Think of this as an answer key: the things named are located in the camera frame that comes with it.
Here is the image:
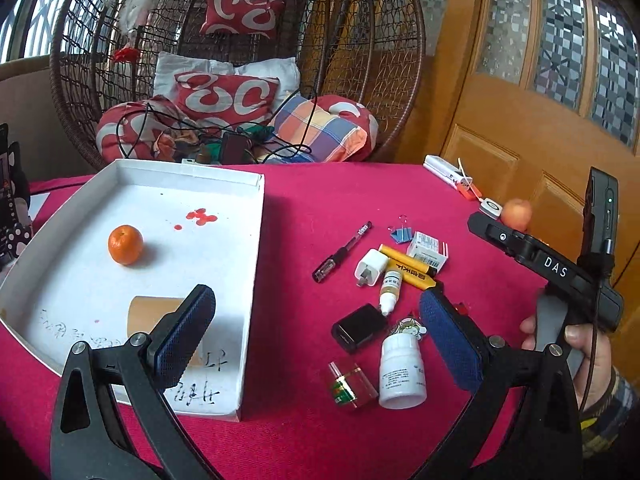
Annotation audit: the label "red patterned square cushion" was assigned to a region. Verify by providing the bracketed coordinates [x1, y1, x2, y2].
[172, 71, 281, 126]

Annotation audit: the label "orange mandarin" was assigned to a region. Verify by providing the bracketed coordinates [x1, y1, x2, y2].
[108, 225, 145, 266]

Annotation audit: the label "cardboard tube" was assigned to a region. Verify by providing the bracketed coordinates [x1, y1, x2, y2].
[126, 296, 211, 368]

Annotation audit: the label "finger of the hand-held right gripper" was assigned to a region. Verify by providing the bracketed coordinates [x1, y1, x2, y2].
[467, 212, 530, 261]

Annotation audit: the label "small red patterned pillow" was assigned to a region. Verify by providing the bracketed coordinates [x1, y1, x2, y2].
[200, 0, 286, 40]

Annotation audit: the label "yellow tube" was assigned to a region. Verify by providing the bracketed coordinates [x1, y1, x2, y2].
[377, 244, 438, 291]

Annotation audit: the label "black polka dot holder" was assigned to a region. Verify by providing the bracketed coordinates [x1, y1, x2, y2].
[0, 122, 34, 271]

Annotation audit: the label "black cables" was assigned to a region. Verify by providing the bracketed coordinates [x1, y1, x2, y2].
[115, 87, 313, 164]

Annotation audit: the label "black charger adapter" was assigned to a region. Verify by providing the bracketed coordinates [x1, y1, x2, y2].
[331, 303, 388, 352]

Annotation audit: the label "wicker hanging chair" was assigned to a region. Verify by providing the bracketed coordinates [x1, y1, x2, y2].
[49, 0, 426, 163]

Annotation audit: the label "small dropper bottle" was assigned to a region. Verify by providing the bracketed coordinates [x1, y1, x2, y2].
[378, 270, 403, 317]

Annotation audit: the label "window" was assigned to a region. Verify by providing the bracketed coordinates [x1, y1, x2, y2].
[0, 0, 68, 64]

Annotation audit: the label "person's right hand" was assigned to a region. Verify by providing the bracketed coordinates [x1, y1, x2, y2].
[520, 315, 615, 411]

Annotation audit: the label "white pillow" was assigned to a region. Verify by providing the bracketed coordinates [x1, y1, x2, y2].
[152, 51, 301, 111]

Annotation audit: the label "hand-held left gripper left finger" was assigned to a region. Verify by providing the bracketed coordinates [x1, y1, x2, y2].
[50, 284, 226, 480]

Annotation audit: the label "black gel pen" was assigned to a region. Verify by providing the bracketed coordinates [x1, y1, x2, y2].
[312, 221, 373, 282]

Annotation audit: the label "person's right forearm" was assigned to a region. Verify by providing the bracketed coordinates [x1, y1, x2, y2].
[580, 366, 640, 461]

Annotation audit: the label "large red seat cushion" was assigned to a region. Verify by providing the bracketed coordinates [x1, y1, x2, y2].
[95, 95, 379, 163]

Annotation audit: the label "white power bank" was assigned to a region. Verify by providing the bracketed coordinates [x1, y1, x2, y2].
[423, 155, 473, 191]

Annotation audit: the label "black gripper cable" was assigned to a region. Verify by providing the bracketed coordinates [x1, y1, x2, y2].
[579, 255, 610, 411]

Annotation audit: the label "wooden door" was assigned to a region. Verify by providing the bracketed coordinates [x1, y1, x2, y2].
[439, 0, 640, 283]

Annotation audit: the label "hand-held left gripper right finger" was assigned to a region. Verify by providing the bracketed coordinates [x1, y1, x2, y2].
[415, 290, 583, 480]

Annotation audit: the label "cartoon charm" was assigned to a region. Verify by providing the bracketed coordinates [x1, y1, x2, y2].
[389, 316, 426, 343]

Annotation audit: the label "plaid pillow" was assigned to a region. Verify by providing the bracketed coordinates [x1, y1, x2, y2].
[272, 95, 368, 162]

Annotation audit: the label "white cardboard box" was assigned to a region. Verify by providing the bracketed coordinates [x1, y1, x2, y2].
[0, 158, 265, 422]

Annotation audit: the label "white charger plug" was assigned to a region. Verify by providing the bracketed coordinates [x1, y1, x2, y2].
[355, 249, 390, 288]

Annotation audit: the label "black power adapter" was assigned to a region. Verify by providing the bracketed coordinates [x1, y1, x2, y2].
[220, 132, 249, 165]

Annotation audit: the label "white medicine carton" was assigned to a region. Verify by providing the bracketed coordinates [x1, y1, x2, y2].
[406, 231, 449, 275]

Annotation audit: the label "clear green small bottle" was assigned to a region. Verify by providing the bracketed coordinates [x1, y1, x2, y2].
[327, 360, 379, 409]

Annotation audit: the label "white pill bottle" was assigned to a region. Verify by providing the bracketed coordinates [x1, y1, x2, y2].
[378, 332, 427, 409]

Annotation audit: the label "blue binder clip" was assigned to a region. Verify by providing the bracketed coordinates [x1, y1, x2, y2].
[387, 215, 413, 244]

